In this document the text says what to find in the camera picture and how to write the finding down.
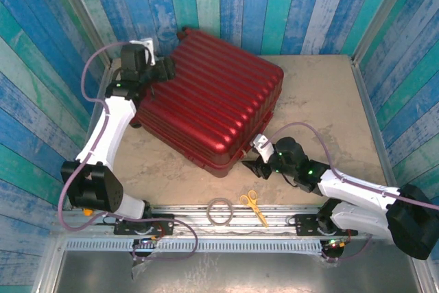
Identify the small LED circuit board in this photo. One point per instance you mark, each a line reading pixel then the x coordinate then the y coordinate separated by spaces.
pixel 334 244
pixel 145 241

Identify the red hard-shell suitcase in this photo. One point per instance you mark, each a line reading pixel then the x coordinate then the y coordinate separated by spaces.
pixel 212 101

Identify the yellow utility knife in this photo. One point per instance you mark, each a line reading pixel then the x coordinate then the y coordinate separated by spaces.
pixel 88 211

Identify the aluminium mounting rail frame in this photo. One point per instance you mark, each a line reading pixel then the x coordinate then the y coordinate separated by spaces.
pixel 192 221

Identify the aluminium frame post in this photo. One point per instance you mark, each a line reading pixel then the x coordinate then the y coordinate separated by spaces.
pixel 381 11
pixel 85 18

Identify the clear tape roll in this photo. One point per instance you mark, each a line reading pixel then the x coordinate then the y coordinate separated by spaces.
pixel 210 219

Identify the grey steel sheet panel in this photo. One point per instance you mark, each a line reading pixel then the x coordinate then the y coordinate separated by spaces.
pixel 240 272

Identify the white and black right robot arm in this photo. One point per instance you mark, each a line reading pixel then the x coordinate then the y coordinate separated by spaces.
pixel 353 186

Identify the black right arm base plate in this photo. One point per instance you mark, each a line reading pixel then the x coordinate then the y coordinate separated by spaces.
pixel 305 226

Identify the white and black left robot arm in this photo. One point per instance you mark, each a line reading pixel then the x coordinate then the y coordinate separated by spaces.
pixel 109 125

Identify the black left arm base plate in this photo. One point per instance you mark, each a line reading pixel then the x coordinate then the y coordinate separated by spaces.
pixel 164 224

